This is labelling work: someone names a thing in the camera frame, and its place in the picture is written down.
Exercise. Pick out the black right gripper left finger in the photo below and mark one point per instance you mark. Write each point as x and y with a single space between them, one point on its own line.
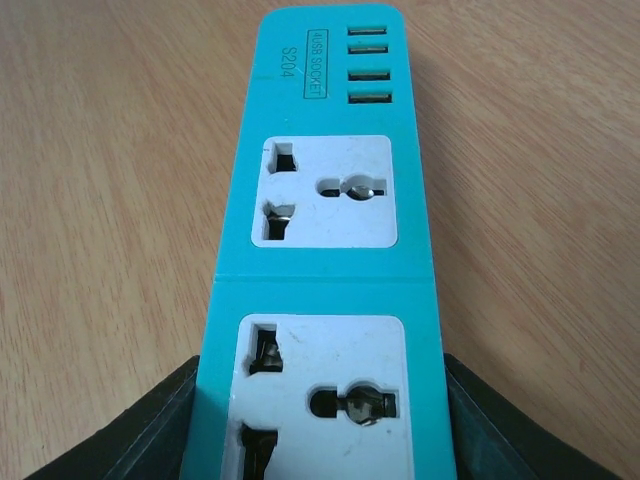
146 441

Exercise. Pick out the teal power strip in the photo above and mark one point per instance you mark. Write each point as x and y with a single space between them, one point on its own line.
322 355

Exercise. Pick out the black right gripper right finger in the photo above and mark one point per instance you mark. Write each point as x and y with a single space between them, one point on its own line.
493 439

